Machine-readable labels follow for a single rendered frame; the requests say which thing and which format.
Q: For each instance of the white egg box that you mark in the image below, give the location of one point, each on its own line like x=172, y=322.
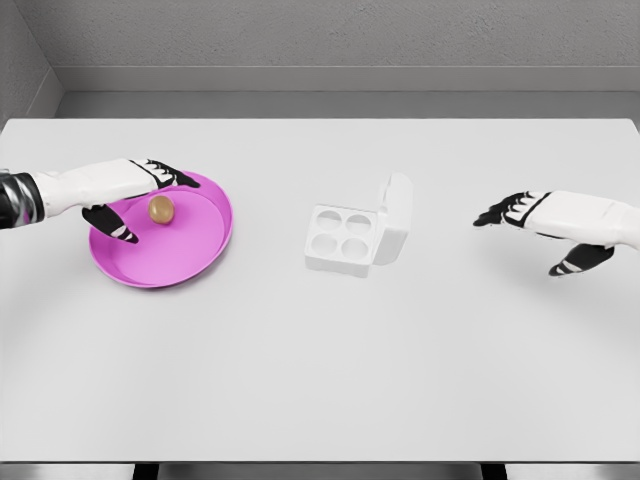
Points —
x=350, y=232

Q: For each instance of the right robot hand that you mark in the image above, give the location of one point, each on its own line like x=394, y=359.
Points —
x=565, y=215

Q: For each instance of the brown egg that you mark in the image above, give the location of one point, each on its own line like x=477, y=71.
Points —
x=161, y=209

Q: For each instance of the pink round plate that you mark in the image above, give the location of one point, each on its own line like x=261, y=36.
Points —
x=175, y=245

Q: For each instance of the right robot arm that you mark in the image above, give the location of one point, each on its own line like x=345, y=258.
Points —
x=631, y=225

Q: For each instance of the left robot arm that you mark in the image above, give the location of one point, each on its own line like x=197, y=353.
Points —
x=35, y=192

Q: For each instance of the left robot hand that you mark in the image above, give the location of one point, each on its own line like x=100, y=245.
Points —
x=112, y=181

